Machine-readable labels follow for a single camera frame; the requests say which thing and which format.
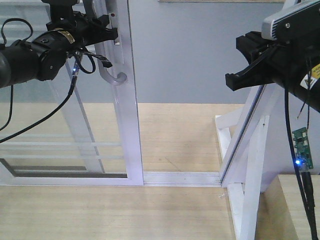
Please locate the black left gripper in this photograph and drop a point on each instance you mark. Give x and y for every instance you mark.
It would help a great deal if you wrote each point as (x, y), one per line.
(69, 31)

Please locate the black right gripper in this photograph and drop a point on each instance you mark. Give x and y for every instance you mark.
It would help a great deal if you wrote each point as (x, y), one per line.
(288, 57)

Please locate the grey door handle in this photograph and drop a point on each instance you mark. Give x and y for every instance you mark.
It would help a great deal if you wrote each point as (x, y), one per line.
(107, 32)

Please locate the white framed sliding glass door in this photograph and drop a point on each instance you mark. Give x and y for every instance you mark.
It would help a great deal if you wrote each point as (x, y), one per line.
(112, 114)

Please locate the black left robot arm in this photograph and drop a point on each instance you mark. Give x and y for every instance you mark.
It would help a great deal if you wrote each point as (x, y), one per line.
(19, 64)

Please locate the white bottom door track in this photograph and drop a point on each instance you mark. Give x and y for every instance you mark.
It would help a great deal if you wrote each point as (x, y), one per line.
(181, 179)

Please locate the fixed white glass panel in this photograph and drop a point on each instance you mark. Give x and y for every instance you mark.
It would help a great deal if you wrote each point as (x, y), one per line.
(43, 124)

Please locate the white partition panel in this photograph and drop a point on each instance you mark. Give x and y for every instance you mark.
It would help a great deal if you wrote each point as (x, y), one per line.
(277, 155)

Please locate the light wooden base board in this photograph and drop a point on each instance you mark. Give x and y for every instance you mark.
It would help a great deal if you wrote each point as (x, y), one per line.
(175, 137)

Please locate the green circuit board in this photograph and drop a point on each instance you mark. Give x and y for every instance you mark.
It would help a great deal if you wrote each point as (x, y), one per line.
(302, 148)

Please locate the white triangular support brace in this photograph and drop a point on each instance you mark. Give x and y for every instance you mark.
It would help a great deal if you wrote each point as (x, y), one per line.
(244, 196)

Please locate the light wooden box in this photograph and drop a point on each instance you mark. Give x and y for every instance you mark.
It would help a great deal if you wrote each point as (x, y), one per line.
(286, 209)

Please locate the white door frame post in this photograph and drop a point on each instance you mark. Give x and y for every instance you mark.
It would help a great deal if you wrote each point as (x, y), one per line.
(236, 127)

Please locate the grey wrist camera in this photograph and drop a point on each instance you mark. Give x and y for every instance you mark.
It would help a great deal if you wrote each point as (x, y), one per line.
(292, 22)

